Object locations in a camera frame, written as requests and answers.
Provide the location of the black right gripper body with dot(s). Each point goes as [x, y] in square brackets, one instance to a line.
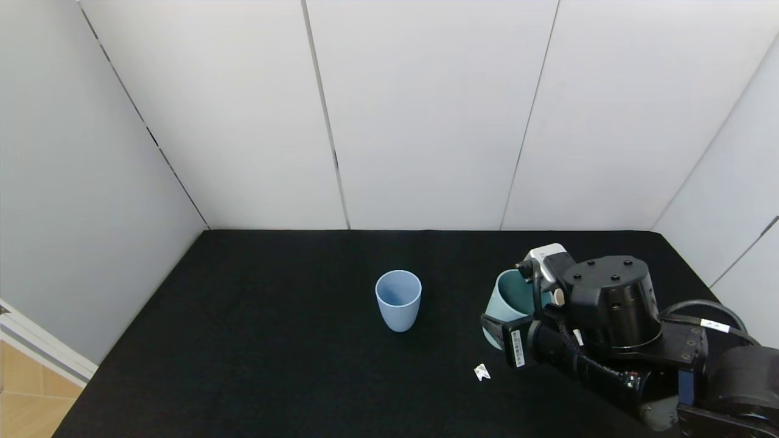
[515, 347]

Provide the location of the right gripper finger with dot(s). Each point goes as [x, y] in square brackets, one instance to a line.
[494, 330]

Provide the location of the teal plastic cup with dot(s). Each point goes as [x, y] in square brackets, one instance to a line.
[511, 298]

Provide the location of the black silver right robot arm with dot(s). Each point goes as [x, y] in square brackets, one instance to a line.
[614, 304]

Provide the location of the small white paper scrap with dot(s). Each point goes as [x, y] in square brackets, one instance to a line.
[482, 371]

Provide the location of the beige plastic cup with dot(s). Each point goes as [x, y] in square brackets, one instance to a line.
[558, 297]

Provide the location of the light blue plastic cup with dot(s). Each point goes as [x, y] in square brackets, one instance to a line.
[398, 304]

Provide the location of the black table cloth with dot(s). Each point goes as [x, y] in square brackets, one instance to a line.
[274, 340]

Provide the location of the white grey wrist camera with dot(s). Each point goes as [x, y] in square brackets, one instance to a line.
[548, 258]

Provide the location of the white wall baseboard trim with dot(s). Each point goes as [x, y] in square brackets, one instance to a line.
[42, 350]

